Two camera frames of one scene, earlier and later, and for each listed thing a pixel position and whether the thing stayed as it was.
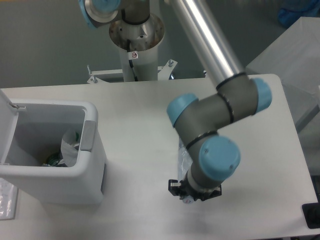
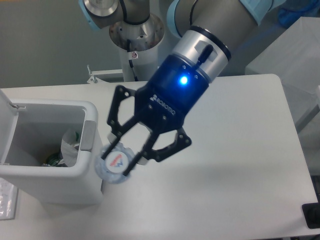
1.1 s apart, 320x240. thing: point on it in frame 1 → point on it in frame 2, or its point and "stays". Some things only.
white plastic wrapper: x=70 y=139 stays
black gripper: x=185 y=188 → x=175 y=88
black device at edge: x=311 y=213 stays
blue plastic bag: x=292 y=10 stays
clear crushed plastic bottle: x=184 y=160 → x=111 y=169
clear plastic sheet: x=8 y=198 stays
